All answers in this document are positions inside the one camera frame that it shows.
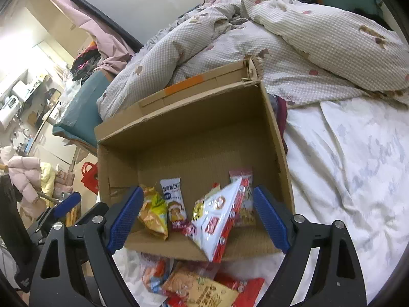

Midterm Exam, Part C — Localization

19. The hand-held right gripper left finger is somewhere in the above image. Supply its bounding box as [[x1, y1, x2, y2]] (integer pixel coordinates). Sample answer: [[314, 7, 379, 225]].
[[29, 185, 145, 307]]

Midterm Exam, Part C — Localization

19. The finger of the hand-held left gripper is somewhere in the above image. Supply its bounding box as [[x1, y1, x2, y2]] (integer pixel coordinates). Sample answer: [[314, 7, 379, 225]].
[[27, 192, 82, 242]]

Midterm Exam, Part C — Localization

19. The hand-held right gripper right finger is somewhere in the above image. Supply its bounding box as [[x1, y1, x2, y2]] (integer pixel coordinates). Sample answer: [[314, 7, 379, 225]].
[[252, 185, 368, 307]]

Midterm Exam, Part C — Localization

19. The yellow orange snack packet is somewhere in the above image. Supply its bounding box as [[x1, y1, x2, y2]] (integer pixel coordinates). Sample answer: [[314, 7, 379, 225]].
[[137, 184, 169, 241]]

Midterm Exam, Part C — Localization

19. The pink red snack packet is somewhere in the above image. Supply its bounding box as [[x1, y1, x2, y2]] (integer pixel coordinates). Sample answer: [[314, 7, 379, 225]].
[[228, 168, 257, 228]]

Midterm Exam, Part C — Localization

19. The white red snack packet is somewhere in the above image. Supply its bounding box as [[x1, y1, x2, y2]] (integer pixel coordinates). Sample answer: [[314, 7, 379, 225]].
[[184, 177, 245, 263]]

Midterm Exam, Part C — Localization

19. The white blue-label snack packet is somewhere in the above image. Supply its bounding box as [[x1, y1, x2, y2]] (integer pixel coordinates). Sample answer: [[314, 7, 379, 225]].
[[160, 177, 189, 235]]

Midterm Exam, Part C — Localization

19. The clear orange snack packet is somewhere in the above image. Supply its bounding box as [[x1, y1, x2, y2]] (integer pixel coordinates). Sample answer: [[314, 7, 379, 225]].
[[141, 253, 175, 295]]

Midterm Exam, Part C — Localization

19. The yellow red snack packet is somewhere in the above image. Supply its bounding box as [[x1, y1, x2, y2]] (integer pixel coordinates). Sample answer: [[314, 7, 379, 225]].
[[192, 182, 221, 223]]

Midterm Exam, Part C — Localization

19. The beige orange snack packet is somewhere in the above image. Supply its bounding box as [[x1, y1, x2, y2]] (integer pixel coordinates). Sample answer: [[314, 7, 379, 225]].
[[161, 262, 240, 307]]

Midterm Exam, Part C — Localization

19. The brown cardboard box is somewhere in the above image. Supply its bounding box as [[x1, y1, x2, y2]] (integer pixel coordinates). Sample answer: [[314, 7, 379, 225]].
[[94, 56, 296, 263]]

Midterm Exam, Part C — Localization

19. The yellow jacket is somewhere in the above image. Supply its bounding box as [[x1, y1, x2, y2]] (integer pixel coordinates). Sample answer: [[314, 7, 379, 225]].
[[38, 162, 56, 203]]

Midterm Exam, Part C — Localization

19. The red shopping bag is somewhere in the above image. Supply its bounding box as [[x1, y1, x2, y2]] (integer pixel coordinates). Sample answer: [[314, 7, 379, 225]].
[[81, 161, 99, 195]]

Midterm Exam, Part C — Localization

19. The pink puffer jacket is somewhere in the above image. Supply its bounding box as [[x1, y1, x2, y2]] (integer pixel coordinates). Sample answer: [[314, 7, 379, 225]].
[[6, 156, 42, 218]]

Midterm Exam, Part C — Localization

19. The black cloth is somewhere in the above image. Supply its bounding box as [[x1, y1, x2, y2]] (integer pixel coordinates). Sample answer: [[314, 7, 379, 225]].
[[0, 177, 34, 293]]

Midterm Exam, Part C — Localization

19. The dark maroon cloth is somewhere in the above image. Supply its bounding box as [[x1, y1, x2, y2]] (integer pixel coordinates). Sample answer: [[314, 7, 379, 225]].
[[268, 94, 290, 154]]

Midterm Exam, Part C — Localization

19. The white kitchen appliance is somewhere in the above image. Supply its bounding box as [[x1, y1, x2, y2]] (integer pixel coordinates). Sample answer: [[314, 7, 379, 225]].
[[0, 94, 23, 127]]

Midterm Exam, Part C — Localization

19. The pile of dark clothes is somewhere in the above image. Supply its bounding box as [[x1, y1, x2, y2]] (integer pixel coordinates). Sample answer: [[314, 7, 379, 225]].
[[70, 40, 106, 82]]

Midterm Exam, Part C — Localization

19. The checked bear-print duvet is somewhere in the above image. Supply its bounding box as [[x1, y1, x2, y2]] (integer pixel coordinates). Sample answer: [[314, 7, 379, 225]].
[[96, 0, 409, 125]]

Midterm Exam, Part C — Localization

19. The pink curtain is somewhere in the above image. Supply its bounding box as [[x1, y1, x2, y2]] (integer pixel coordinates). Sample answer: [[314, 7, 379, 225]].
[[35, 0, 136, 71]]

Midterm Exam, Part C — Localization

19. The black bed post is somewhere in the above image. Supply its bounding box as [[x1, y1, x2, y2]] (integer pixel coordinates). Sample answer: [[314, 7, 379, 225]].
[[48, 0, 144, 50]]

